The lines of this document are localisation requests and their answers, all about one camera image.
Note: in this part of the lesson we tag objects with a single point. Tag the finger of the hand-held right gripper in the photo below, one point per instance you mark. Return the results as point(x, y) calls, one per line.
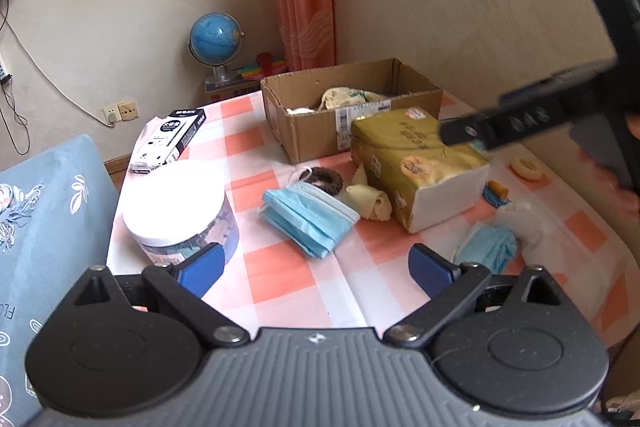
point(500, 127)

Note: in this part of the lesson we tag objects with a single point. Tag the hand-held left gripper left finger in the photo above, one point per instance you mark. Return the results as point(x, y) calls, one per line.
point(200, 269)

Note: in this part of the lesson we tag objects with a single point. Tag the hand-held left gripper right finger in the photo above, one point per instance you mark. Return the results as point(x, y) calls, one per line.
point(430, 272)

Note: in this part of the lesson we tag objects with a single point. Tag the blue face mask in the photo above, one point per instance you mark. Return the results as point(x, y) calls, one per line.
point(485, 247)
point(310, 217)

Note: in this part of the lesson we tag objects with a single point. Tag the blue yarn with orange bobbin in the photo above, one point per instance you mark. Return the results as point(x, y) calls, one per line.
point(492, 196)

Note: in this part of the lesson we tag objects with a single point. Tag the cream sock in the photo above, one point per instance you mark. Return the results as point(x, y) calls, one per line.
point(372, 202)

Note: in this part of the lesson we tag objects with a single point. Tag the white tissue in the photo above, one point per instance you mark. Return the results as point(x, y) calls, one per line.
point(525, 222)

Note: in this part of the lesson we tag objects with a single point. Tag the brown cardboard box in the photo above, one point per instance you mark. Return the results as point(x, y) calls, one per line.
point(310, 132)

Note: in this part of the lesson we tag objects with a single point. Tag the person's right hand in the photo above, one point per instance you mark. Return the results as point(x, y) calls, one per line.
point(627, 198)

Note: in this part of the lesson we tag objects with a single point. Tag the clear jar with white lid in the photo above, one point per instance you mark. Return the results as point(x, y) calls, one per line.
point(170, 202)

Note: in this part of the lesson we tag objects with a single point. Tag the yellow tissue pack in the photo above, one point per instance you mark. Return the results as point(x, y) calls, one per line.
point(400, 147)

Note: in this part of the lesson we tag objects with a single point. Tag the beige patterned headboard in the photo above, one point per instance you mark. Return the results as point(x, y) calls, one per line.
point(450, 7)

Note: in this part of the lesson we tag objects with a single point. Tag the black and white carton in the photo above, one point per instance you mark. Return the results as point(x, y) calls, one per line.
point(172, 132)

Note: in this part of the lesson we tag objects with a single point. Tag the cream patterned cloth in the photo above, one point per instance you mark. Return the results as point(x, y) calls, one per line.
point(345, 98)

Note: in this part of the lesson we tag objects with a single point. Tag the blue floral cushion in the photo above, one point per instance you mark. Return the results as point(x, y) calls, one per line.
point(40, 232)

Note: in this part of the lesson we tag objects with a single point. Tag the printed cardboard carton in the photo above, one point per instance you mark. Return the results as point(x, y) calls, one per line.
point(235, 91)

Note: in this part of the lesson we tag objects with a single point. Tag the white round puff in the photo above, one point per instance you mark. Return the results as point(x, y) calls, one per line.
point(300, 110)

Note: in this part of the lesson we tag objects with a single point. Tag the rainbow pop toy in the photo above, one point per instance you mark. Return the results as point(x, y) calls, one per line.
point(250, 73)

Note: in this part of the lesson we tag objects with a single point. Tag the red plastic toy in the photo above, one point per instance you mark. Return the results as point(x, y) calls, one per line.
point(265, 59)

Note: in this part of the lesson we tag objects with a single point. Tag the blue desk globe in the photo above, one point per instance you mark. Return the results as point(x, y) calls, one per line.
point(215, 34)

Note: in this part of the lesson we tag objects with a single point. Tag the wall socket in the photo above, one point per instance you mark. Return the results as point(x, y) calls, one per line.
point(125, 109)

